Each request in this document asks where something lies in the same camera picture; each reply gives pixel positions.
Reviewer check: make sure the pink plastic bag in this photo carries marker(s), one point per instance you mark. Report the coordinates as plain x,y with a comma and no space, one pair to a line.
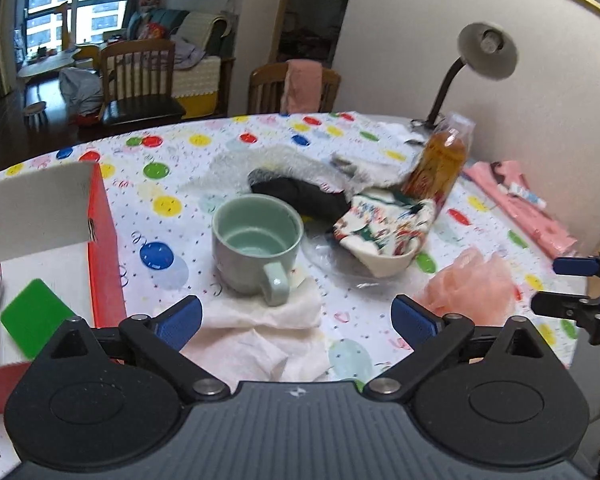
470,285

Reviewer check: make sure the large window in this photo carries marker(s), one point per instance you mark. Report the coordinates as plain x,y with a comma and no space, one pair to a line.
100,0

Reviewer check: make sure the low white table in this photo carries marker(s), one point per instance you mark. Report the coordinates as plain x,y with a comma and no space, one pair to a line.
45,65

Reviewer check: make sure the small wooden stool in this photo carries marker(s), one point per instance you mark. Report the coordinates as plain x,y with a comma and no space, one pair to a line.
35,109

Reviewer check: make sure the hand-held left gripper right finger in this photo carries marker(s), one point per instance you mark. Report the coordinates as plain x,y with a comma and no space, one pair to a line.
412,322

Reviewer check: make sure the red floor cushion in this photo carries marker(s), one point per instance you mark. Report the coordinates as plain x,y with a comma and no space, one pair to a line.
87,120

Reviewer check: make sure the white printed tote bag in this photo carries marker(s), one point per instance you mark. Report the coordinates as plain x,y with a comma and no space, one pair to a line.
385,230

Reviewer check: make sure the clear bubble wrap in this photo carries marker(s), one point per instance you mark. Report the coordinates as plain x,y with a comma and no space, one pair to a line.
275,160

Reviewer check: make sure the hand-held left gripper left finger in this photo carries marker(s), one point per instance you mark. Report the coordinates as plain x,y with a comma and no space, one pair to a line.
182,321

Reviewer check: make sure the beige curtain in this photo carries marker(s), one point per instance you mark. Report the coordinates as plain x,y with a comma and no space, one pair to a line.
7,50

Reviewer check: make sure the cream knit throw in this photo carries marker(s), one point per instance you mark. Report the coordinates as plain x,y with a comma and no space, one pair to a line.
200,27

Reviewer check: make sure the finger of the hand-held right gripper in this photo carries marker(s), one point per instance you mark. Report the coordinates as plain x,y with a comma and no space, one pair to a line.
575,265
560,304

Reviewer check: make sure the small yellow wooden chair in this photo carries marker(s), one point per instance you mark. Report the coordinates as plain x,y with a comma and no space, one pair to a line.
87,55

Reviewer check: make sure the brown wooden chair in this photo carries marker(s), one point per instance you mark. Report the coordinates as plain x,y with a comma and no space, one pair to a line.
265,85

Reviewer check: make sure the white crumpled tissue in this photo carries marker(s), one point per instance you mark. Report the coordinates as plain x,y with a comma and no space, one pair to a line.
395,130

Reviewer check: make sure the white plastic sack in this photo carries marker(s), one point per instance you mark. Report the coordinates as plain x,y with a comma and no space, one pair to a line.
80,90

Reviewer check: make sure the amber tea bottle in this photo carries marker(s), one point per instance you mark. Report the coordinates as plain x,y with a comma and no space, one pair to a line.
437,165

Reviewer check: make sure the green plastic card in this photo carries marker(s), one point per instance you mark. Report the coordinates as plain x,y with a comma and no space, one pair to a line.
30,317

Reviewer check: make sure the grey desk lamp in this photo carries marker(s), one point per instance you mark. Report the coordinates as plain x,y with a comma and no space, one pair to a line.
485,52

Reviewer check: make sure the teal sofa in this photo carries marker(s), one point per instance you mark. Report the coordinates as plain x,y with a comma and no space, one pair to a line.
165,17

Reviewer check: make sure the pale green mug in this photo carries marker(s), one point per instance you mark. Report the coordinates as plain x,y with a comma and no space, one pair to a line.
255,245

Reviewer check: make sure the polka dot tablecloth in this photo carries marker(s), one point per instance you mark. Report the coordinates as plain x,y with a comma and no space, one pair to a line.
130,195

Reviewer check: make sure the pink towel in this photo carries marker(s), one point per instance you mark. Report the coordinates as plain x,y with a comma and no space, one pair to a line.
302,87

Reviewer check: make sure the white paper towel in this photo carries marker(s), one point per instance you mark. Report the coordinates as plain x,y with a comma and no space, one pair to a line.
260,330

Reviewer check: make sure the red cardboard box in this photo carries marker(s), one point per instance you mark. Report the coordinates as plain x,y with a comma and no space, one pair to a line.
105,240

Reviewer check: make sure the dark wooden chair black seat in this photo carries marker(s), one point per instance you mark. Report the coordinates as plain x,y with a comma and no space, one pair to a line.
145,110

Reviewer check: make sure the red printed cushion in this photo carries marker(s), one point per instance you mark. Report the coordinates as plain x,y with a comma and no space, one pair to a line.
152,31

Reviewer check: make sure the grey white fuzzy cloth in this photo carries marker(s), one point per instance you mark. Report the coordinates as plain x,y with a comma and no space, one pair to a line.
375,172

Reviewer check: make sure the cream crochet blanket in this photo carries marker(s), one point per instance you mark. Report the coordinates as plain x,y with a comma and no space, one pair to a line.
197,80

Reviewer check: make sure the black face mask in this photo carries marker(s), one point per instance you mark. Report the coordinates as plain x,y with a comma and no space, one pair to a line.
305,200

